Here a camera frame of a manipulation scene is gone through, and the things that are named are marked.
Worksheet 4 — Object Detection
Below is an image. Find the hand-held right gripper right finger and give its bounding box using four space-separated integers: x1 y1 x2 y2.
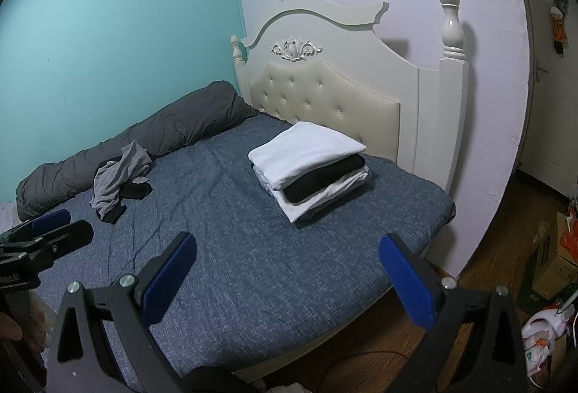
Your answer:
378 233 529 393

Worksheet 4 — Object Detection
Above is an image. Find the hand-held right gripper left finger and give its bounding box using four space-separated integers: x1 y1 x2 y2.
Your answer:
45 231 198 393

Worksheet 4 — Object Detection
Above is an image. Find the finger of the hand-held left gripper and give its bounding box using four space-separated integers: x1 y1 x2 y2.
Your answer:
0 208 72 247
26 219 95 262

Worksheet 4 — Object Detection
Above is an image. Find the white long-sleeve shirt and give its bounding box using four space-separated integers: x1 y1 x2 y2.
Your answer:
247 121 367 191

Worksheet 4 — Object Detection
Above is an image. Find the person's left hand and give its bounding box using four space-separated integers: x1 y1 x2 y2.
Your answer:
0 296 52 353

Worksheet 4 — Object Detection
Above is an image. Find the light grey bed sheet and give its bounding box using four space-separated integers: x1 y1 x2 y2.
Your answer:
0 201 23 233

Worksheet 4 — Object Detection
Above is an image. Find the grey crumpled garment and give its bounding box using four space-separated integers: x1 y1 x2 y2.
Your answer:
89 140 153 217

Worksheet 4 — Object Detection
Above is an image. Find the blue woven bedspread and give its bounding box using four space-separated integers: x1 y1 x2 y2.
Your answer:
27 110 457 393

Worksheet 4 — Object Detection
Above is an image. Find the dark grey duvet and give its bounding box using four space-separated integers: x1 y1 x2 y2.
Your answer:
16 80 260 222

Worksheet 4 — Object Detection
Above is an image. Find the black and white garment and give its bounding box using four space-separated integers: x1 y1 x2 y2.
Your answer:
253 153 372 223

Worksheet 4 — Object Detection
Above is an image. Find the brown cardboard box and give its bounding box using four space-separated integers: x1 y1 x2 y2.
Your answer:
516 211 578 309

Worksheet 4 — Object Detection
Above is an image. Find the white printed plastic bag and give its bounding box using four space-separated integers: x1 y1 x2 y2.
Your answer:
521 302 578 381

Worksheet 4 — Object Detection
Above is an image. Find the orange plastic bag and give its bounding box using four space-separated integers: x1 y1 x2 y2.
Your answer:
559 214 578 262

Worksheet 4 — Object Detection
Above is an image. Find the cream tufted headboard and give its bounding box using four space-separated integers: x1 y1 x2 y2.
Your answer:
229 0 470 197

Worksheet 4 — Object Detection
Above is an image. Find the white door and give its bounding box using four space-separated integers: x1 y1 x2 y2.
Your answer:
517 0 578 197

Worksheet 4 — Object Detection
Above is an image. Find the orange hanging item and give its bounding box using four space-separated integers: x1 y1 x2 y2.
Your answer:
548 5 569 57

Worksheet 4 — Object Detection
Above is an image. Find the thin floor cable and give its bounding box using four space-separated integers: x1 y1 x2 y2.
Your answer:
314 349 418 391

